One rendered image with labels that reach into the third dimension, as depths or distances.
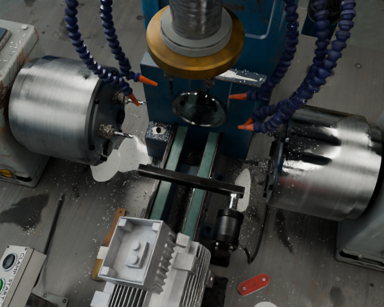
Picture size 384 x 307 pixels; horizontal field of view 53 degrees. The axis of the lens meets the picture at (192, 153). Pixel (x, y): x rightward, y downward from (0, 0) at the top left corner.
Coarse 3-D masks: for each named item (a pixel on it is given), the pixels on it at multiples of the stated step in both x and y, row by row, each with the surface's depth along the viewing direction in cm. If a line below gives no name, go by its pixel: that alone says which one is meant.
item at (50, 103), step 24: (24, 72) 89; (48, 72) 88; (72, 72) 88; (24, 96) 86; (48, 96) 85; (72, 96) 85; (96, 96) 86; (120, 96) 95; (24, 120) 87; (48, 120) 86; (72, 120) 85; (96, 120) 88; (120, 120) 103; (24, 144) 92; (48, 144) 90; (72, 144) 88; (96, 144) 92
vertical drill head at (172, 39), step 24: (192, 0) 59; (216, 0) 61; (168, 24) 68; (192, 24) 63; (216, 24) 66; (240, 24) 71; (168, 48) 68; (192, 48) 66; (216, 48) 67; (240, 48) 69; (168, 72) 69; (192, 72) 67; (216, 72) 68
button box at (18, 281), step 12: (12, 252) 78; (24, 252) 76; (36, 252) 78; (0, 264) 78; (24, 264) 75; (36, 264) 78; (0, 276) 76; (12, 276) 74; (24, 276) 75; (36, 276) 77; (12, 288) 73; (24, 288) 75; (0, 300) 72; (12, 300) 73; (24, 300) 75
